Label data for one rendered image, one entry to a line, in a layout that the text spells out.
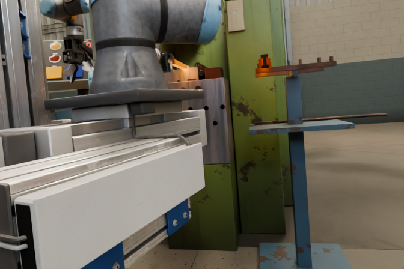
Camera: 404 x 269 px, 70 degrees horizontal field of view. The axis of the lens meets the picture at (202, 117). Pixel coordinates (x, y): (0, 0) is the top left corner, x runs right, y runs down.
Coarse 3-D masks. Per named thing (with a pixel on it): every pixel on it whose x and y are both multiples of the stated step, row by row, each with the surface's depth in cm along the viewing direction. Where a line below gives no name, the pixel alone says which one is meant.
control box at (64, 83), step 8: (56, 40) 157; (88, 40) 160; (48, 48) 153; (48, 56) 151; (64, 56) 152; (48, 64) 149; (56, 64) 149; (64, 64) 150; (48, 80) 144; (56, 80) 145; (64, 80) 146; (80, 80) 147; (48, 88) 148; (56, 88) 149; (64, 88) 150; (72, 88) 152; (80, 88) 153; (88, 88) 154
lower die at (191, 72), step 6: (168, 72) 159; (174, 72) 159; (180, 72) 158; (186, 72) 157; (192, 72) 157; (198, 72) 157; (168, 78) 160; (174, 78) 159; (180, 78) 158; (186, 78) 158; (192, 78) 157; (198, 78) 156; (204, 78) 173
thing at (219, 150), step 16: (192, 80) 151; (208, 80) 149; (224, 80) 149; (224, 96) 148; (208, 112) 150; (224, 112) 148; (208, 128) 151; (224, 128) 149; (208, 144) 151; (224, 144) 149; (208, 160) 152; (224, 160) 150
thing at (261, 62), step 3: (264, 54) 104; (267, 54) 104; (261, 57) 108; (264, 57) 104; (267, 57) 109; (258, 60) 112; (261, 60) 112; (264, 60) 104; (267, 60) 112; (270, 60) 112; (261, 63) 112; (264, 63) 104; (267, 63) 112; (270, 63) 112; (261, 66) 112; (264, 66) 104; (267, 66) 105; (270, 66) 112
